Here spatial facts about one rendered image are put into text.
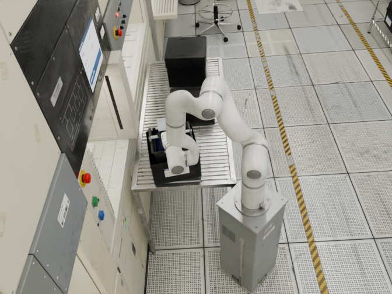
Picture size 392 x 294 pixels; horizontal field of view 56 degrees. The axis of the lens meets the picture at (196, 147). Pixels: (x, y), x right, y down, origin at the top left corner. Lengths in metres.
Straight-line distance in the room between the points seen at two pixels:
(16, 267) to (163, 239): 1.89
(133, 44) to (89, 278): 2.03
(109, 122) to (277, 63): 2.61
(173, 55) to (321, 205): 1.57
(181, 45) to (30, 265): 2.03
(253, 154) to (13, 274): 1.07
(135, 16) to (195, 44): 0.84
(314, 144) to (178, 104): 2.09
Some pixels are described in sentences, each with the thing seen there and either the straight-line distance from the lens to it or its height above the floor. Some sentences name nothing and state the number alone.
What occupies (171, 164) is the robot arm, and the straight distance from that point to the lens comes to 1.78.
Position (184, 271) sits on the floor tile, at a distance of 2.69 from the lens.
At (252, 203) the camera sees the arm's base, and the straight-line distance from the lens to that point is 1.95.
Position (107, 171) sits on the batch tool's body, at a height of 0.87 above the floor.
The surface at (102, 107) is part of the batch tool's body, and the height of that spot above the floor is 1.12.
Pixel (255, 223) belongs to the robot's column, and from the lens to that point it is 1.96.
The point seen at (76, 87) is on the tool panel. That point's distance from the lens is 1.47.
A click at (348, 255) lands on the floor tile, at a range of 2.85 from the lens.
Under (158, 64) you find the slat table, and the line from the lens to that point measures 3.07.
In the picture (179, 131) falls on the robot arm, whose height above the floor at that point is 1.29.
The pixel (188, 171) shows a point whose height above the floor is 0.83.
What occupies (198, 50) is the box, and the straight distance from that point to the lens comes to 2.70.
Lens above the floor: 2.41
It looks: 46 degrees down
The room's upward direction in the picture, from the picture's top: 6 degrees counter-clockwise
